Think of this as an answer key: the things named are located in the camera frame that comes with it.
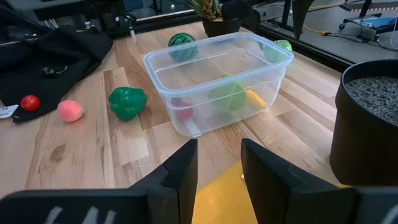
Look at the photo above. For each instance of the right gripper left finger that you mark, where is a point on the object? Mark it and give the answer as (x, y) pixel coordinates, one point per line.
(140, 205)

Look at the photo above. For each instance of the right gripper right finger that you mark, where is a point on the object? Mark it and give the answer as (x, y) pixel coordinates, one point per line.
(295, 199)

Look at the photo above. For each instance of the small red toy berry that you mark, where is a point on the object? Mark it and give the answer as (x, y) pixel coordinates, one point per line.
(185, 114)

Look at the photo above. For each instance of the yellow toy corn cob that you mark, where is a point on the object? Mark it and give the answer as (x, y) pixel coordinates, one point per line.
(256, 99)

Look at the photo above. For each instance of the dark red toy cherry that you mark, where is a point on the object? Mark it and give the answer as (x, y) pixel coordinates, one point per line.
(176, 101)

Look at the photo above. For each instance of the pink toy peach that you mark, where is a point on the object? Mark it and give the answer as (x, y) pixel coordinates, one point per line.
(70, 111)

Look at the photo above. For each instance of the light green toy lettuce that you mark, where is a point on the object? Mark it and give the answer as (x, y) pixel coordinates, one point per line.
(228, 95)

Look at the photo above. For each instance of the light green toy cabbage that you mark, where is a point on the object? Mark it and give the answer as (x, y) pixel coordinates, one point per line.
(281, 46)

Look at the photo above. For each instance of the striped green toy watermelon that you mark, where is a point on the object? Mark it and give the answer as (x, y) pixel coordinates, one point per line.
(182, 46)

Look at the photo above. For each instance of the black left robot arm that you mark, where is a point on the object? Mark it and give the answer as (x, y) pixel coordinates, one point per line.
(105, 15)

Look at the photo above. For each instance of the clear plastic tupperware container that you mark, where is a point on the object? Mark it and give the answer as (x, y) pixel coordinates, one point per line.
(217, 62)

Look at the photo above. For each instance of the yellow cloth napkin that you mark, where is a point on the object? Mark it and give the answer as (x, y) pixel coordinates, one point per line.
(220, 199)

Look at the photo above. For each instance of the leafy green plant black pot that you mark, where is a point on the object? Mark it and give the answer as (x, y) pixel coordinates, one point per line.
(367, 130)

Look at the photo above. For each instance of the dark green toy bell pepper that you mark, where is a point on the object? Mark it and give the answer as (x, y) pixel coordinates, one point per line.
(127, 104)

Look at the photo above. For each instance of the red toy cherry green stem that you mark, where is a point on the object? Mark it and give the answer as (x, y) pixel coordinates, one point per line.
(30, 103)

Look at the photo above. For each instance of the white handwritten paper tag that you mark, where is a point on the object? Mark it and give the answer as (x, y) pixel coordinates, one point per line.
(7, 112)

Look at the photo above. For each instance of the black cloth napkin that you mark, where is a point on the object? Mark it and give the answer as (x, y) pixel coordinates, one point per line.
(46, 49)

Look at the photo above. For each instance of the black stand leg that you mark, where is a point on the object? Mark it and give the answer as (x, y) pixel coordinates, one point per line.
(302, 15)

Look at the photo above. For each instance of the black wheeled cart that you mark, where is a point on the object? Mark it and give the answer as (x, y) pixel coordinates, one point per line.
(370, 21)

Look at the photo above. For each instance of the small succulent in dark pot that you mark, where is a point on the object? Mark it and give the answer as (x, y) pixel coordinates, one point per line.
(217, 18)

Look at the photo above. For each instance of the black aluminium table frame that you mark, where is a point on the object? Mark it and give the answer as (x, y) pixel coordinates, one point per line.
(311, 49)

